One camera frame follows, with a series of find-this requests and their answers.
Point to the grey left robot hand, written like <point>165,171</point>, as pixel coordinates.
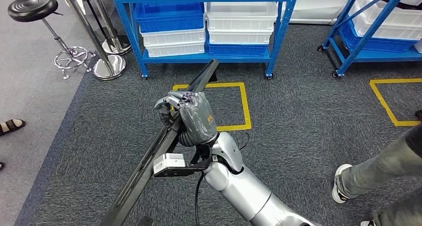
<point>145,222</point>

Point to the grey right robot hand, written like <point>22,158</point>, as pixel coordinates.
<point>197,119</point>

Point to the black plastic mounting plate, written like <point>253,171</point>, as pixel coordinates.
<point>145,175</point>

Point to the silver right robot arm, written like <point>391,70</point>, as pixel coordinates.
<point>237,185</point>

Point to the white plastic bin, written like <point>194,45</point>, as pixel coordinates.
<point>240,37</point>
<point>240,10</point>
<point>240,25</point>
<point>171,38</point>
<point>389,23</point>
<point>174,49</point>

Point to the black seat chrome stool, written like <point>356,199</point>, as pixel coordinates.
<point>33,7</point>

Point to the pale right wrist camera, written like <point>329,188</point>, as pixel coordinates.
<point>168,162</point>

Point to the chrome stanchion post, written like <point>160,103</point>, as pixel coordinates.
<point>115,46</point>
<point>110,67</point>

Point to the black stanchion post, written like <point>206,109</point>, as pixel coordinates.
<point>94,13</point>

